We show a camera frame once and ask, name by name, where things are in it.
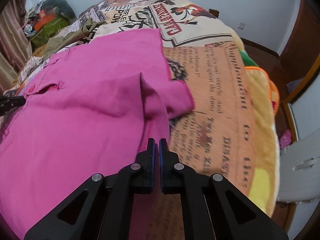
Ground green patterned storage box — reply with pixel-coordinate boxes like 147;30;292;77
28;17;69;49

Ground grey plush toy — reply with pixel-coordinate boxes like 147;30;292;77
41;0;76;21

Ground orange box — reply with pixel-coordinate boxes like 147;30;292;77
34;14;55;31

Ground striped satin curtain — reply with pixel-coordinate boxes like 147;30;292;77
1;0;32;92

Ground wooden bed post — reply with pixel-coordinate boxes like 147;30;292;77
209;9;220;18

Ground pink pants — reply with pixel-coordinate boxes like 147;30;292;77
1;29;194;239

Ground olive green garment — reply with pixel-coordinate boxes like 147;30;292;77
42;18;106;61

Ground grey plastic chair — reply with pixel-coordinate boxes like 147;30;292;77
278;129;319;203

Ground newspaper print bed cover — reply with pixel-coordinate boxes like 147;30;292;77
10;0;258;240

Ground yellow fleece blanket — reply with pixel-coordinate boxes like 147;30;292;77
232;27;281;218

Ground white wall socket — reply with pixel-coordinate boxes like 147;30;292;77
238;22;245;30

